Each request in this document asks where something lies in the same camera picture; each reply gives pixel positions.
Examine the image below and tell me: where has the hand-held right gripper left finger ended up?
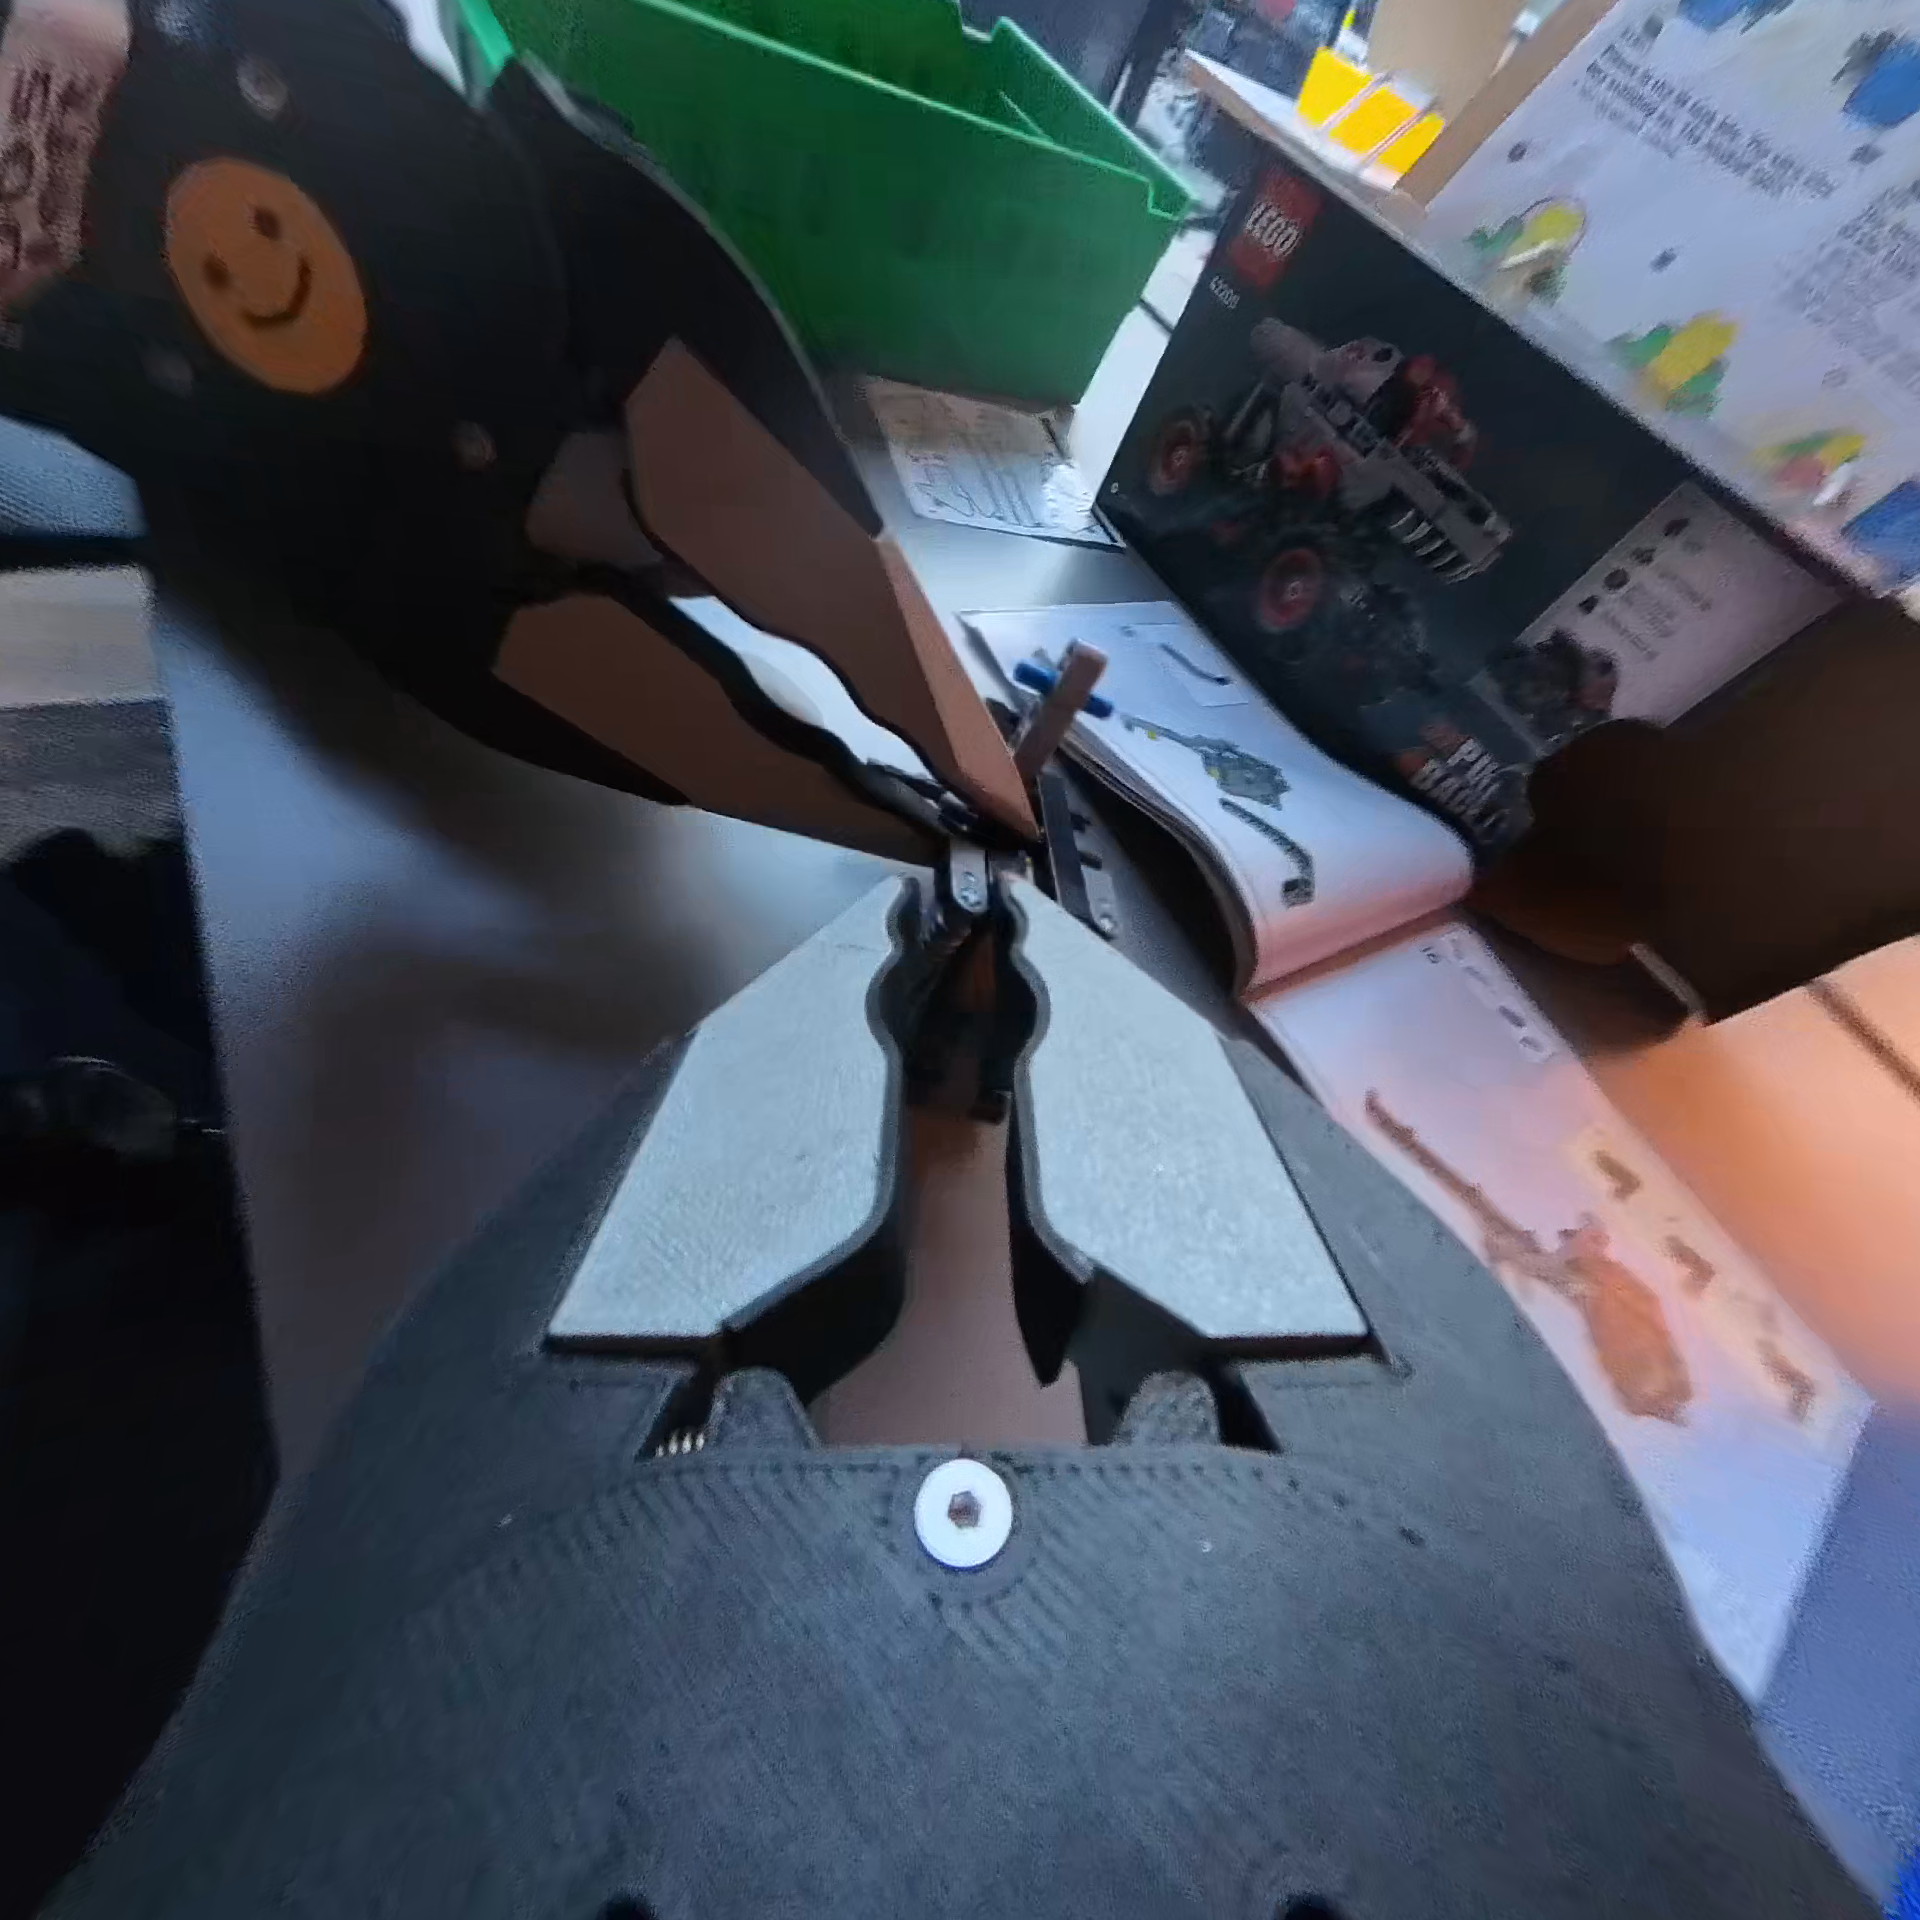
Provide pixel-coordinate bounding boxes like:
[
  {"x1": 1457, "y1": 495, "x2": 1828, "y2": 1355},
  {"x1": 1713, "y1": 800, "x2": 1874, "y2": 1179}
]
[{"x1": 545, "y1": 875, "x2": 920, "y2": 1412}]

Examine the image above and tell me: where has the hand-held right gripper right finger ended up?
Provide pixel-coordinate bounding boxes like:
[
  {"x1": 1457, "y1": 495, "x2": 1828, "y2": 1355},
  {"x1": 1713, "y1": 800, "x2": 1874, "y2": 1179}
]
[{"x1": 996, "y1": 881, "x2": 1374, "y2": 1441}]

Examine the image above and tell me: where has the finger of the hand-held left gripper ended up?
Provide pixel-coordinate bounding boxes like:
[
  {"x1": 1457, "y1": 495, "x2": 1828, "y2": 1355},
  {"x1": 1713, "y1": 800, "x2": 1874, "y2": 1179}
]
[
  {"x1": 492, "y1": 575, "x2": 961, "y2": 870},
  {"x1": 618, "y1": 341, "x2": 1043, "y2": 841}
]

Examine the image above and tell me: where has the grey lego model assembly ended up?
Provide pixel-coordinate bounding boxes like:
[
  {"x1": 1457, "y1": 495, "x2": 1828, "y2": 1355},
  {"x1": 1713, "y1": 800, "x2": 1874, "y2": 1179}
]
[{"x1": 861, "y1": 636, "x2": 1128, "y2": 1124}]

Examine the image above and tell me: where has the open lego instruction booklet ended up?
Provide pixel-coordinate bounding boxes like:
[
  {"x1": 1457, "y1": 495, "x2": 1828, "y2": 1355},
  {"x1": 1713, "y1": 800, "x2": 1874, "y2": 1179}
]
[{"x1": 959, "y1": 599, "x2": 1877, "y2": 1703}]

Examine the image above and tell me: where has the black lego set box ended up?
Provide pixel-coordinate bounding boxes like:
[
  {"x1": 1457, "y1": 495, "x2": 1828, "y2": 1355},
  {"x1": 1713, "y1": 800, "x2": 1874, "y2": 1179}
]
[{"x1": 1094, "y1": 141, "x2": 1847, "y2": 887}]

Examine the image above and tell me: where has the white sticker sheet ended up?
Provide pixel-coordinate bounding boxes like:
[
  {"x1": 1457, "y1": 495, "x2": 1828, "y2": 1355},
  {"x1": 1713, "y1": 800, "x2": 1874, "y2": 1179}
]
[{"x1": 884, "y1": 381, "x2": 1128, "y2": 550}]

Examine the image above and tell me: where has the green plastic bin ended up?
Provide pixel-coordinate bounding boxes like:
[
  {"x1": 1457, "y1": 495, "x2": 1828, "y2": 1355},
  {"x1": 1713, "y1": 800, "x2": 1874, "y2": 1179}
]
[{"x1": 455, "y1": 0, "x2": 1202, "y2": 407}]

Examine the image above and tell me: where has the dark brown box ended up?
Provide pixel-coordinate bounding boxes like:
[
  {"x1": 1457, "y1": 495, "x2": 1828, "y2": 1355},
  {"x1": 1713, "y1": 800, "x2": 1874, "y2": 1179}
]
[{"x1": 1469, "y1": 599, "x2": 1920, "y2": 1026}]

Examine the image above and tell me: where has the person's dark clothing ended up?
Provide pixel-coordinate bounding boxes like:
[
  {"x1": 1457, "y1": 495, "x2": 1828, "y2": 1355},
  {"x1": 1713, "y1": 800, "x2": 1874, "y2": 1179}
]
[{"x1": 0, "y1": 823, "x2": 279, "y2": 1920}]

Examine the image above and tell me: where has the tan cardboard box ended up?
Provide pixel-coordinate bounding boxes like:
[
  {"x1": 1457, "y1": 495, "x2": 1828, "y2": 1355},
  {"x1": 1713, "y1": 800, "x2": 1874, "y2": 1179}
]
[{"x1": 1183, "y1": 0, "x2": 1614, "y2": 212}]

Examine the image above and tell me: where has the printed poster board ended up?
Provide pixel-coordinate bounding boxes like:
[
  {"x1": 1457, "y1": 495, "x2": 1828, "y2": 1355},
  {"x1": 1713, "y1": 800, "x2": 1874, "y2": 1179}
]
[{"x1": 1415, "y1": 0, "x2": 1920, "y2": 593}]

